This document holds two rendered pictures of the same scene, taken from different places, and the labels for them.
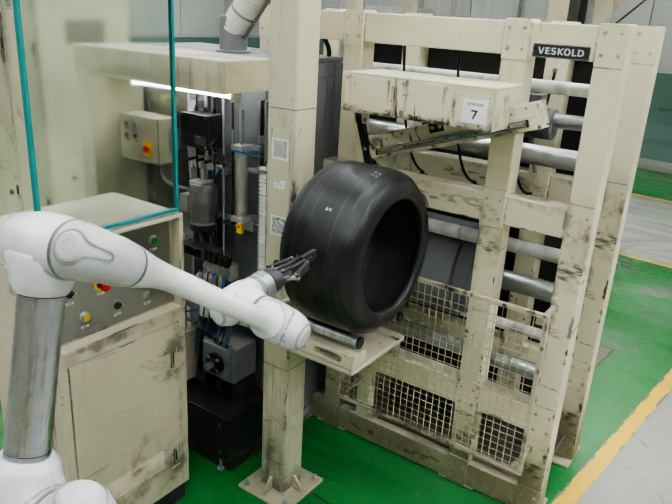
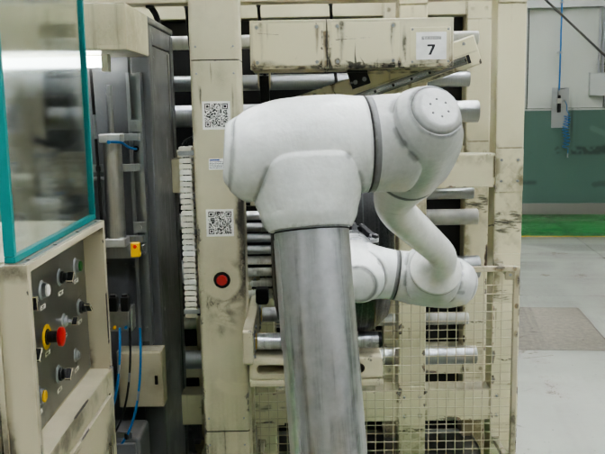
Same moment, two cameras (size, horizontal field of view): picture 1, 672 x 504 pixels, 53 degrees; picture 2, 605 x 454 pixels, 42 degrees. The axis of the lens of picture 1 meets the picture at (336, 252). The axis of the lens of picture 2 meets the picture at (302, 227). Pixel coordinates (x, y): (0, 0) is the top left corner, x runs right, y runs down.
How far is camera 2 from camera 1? 1.41 m
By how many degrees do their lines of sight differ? 35
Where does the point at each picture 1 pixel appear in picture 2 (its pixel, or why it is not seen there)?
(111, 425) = not seen: outside the picture
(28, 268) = (338, 172)
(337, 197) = not seen: hidden behind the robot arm
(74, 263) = (455, 132)
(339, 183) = not seen: hidden behind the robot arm
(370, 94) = (292, 44)
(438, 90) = (383, 28)
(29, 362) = (347, 339)
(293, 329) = (470, 273)
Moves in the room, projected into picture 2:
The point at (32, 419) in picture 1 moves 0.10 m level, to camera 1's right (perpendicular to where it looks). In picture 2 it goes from (362, 440) to (420, 421)
